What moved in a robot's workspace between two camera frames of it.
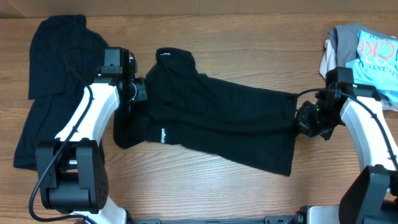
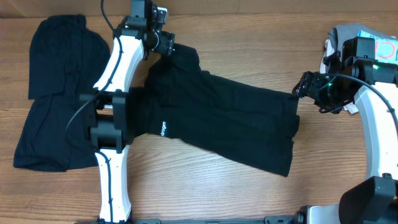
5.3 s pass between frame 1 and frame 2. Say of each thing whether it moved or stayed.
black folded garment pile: stayed
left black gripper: moved
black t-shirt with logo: stayed
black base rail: stayed
